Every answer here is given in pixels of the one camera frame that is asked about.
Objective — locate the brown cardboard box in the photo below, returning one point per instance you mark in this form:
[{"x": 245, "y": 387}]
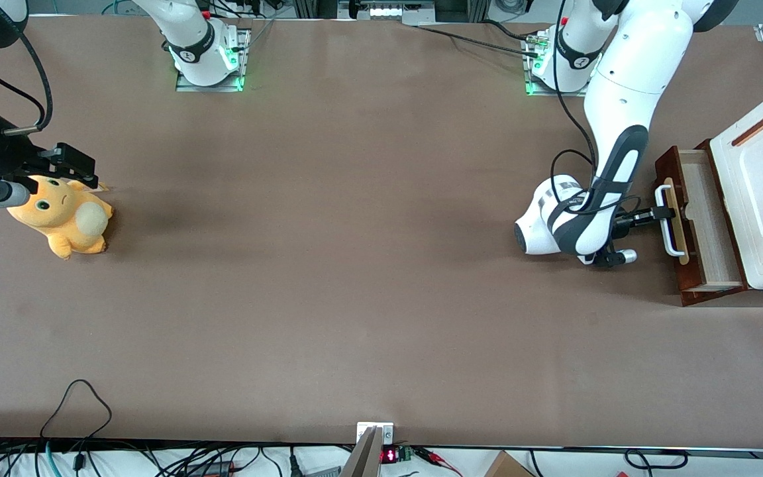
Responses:
[{"x": 507, "y": 467}]

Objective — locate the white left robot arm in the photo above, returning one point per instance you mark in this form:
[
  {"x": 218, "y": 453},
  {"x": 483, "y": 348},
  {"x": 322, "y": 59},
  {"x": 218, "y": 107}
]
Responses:
[{"x": 626, "y": 79}]

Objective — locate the red digit display module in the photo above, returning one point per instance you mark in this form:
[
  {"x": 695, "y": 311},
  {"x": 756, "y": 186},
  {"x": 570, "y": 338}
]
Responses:
[{"x": 389, "y": 455}]

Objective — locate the green terminal circuit board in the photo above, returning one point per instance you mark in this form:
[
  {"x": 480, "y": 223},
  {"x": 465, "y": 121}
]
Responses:
[{"x": 405, "y": 454}]

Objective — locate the white power strip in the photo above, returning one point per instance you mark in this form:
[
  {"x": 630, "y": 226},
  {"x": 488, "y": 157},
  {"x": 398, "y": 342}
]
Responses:
[{"x": 388, "y": 11}]

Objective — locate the dark wooden drawer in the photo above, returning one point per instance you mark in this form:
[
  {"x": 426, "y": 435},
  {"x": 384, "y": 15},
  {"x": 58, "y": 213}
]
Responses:
[{"x": 712, "y": 225}]

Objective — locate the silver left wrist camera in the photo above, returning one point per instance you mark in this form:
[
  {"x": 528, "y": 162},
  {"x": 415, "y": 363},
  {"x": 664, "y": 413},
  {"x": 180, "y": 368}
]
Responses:
[{"x": 616, "y": 258}]

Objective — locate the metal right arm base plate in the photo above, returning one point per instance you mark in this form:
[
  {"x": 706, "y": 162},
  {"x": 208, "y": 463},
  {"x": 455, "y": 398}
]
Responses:
[{"x": 209, "y": 87}]

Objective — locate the orange plush toy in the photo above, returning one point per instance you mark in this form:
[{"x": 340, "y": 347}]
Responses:
[{"x": 63, "y": 218}]

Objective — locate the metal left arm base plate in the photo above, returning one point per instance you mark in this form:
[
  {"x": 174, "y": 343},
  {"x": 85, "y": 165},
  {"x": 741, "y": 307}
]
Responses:
[{"x": 560, "y": 93}]

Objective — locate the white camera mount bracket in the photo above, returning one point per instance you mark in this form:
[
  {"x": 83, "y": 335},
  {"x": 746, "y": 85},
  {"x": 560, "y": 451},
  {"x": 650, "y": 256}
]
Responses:
[{"x": 365, "y": 429}]

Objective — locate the black power adapter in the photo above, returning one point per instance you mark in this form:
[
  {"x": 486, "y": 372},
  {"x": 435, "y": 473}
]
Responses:
[{"x": 209, "y": 468}]

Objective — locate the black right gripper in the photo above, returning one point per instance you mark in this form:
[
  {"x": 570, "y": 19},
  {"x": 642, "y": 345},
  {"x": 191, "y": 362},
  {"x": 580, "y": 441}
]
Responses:
[{"x": 5, "y": 158}]

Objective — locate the grey camera mount pole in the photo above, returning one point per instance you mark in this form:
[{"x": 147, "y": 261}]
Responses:
[{"x": 361, "y": 460}]

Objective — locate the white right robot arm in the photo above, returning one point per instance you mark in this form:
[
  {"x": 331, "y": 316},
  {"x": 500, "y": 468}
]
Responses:
[{"x": 199, "y": 46}]

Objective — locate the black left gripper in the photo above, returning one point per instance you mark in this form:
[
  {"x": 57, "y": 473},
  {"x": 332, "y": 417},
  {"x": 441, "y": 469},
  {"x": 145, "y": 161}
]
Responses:
[{"x": 628, "y": 220}]

